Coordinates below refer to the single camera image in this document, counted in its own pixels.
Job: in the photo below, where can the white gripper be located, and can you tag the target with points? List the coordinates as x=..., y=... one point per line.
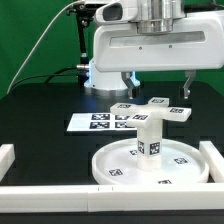
x=192, y=45

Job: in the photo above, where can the white cross-shaped table base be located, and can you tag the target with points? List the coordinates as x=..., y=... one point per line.
x=143, y=116

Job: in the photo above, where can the white round table top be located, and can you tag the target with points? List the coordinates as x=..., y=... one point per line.
x=172, y=162

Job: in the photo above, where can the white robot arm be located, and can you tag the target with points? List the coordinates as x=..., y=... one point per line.
x=154, y=17

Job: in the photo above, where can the white marker sheet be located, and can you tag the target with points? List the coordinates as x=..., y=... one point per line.
x=83, y=122

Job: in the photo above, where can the white right fence block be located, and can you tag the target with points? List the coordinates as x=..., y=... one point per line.
x=214, y=160

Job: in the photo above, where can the white fence block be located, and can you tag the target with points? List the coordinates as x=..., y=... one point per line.
x=7, y=157
x=214, y=160

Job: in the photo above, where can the white front fence bar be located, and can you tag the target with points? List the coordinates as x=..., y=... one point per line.
x=99, y=198

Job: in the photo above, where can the white left fence block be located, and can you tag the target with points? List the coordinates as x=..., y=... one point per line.
x=7, y=157

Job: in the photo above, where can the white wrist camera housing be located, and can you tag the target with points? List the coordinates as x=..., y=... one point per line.
x=117, y=11

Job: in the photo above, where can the black camera stand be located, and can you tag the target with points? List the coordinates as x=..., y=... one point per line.
x=83, y=19

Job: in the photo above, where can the grey camera on stand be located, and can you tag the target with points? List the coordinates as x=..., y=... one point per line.
x=94, y=3

